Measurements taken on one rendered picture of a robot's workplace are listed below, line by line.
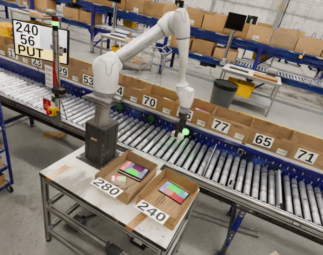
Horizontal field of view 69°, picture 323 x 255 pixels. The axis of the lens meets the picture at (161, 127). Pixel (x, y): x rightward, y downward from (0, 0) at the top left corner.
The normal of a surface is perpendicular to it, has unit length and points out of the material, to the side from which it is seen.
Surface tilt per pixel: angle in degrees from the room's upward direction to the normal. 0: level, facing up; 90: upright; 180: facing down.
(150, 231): 0
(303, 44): 90
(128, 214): 0
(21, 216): 0
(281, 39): 90
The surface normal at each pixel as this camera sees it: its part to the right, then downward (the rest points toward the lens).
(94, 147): -0.45, 0.36
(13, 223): 0.18, -0.86
